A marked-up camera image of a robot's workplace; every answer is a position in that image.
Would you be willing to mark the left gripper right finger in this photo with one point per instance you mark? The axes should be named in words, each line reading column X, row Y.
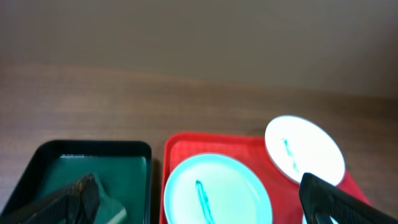
column 321, row 200

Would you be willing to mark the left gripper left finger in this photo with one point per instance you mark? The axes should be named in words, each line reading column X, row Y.
column 77, row 202

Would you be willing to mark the green sponge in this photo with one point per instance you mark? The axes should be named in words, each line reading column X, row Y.
column 110, row 210

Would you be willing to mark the light blue plate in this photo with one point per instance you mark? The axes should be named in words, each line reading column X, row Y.
column 332, row 220
column 213, row 188

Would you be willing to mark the light blue plate front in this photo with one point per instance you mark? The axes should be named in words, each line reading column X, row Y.
column 332, row 220

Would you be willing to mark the red plastic tray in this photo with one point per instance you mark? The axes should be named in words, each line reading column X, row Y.
column 250, row 150

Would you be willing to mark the black tray with green water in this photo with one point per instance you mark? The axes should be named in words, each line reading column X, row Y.
column 123, row 168

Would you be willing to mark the white plate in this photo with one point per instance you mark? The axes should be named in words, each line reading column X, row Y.
column 297, row 146

